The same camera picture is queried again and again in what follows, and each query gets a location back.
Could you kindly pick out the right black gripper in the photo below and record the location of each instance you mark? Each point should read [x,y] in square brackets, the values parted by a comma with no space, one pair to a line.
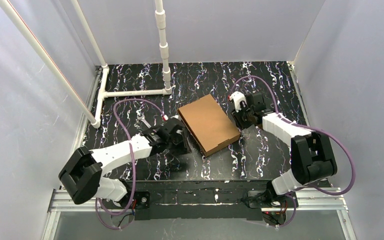
[240,117]

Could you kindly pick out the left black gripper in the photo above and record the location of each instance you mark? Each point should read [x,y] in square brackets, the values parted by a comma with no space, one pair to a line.
[179,138]

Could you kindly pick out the brown cardboard box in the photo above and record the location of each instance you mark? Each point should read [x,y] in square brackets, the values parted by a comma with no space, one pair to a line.
[209,125]

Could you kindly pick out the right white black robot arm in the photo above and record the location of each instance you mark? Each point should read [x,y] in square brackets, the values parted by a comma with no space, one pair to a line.
[311,153]

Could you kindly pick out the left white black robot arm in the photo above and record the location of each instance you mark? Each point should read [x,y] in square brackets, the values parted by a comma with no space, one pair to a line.
[83,175]

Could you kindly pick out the silver wrench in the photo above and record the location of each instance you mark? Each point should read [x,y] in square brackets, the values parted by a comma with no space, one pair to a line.
[141,117]

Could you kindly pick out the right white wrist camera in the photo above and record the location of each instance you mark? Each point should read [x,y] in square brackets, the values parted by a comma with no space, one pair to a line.
[238,99]

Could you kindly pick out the aluminium rail base frame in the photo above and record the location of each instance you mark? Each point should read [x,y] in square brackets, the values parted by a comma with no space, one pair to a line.
[198,197]

